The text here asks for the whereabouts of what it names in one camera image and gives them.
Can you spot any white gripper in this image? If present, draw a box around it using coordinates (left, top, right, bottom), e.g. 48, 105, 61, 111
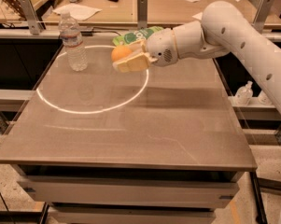
112, 29, 178, 73

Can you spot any grey drawer cabinet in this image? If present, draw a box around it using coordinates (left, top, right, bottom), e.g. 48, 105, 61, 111
18, 166, 243, 224

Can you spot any clear plastic water bottle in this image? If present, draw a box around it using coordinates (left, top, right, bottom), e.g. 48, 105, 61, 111
59, 10, 88, 71

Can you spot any clear sanitizer bottle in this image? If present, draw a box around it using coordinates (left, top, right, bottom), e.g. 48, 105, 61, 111
258, 91, 272, 105
234, 81, 253, 105

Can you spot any clear sanitizer bottle left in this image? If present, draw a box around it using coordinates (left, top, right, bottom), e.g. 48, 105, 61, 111
234, 81, 253, 105

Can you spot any white paper sheet right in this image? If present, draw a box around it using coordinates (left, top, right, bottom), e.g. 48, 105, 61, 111
192, 12, 203, 21

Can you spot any black cable on table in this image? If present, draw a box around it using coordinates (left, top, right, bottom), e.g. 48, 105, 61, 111
80, 27, 123, 37

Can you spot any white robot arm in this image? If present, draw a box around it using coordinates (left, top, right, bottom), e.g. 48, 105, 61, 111
113, 1, 281, 115

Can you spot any metal bracket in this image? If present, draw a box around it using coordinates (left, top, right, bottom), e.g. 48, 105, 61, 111
253, 0, 274, 33
137, 0, 148, 29
19, 0, 43, 35

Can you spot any white paper sheet left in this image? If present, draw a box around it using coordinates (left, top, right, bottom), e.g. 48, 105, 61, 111
53, 3, 101, 21

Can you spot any green snack bag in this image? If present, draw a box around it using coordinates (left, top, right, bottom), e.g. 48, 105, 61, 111
112, 26, 162, 46

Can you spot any middle metal bracket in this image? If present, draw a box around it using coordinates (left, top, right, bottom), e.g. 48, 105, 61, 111
137, 0, 148, 29

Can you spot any left metal bracket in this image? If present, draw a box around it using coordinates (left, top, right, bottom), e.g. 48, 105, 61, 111
19, 0, 43, 35

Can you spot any orange fruit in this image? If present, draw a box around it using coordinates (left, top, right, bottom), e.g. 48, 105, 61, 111
111, 45, 132, 62

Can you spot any clear sanitizer bottle right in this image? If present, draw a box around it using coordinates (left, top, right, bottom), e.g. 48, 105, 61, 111
258, 91, 272, 105

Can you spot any black floor cable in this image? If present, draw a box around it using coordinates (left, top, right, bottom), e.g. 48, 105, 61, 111
0, 178, 15, 224

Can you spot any right metal bracket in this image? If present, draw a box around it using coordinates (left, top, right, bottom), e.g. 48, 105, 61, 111
253, 0, 274, 33

